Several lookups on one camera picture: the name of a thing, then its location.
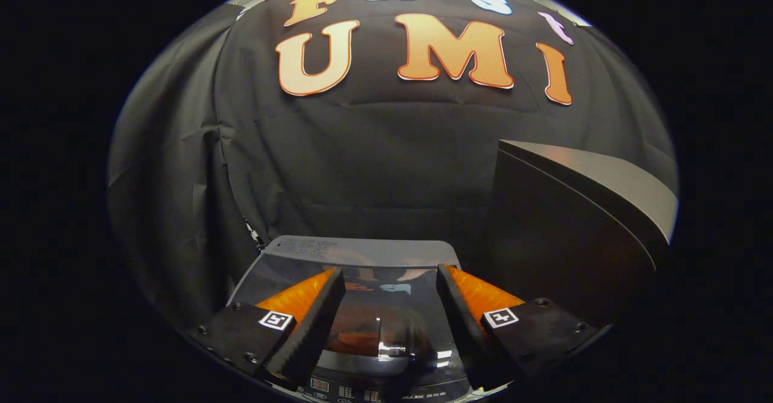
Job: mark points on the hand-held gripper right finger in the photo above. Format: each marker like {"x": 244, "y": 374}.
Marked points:
{"x": 462, "y": 324}

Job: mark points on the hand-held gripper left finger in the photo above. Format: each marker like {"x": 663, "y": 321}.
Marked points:
{"x": 314, "y": 330}

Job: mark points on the grey washing machine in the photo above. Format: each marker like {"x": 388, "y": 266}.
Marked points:
{"x": 362, "y": 247}

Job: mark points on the black backdrop cloth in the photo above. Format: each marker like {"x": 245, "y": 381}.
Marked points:
{"x": 386, "y": 161}

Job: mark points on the grey table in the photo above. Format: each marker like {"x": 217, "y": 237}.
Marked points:
{"x": 604, "y": 173}

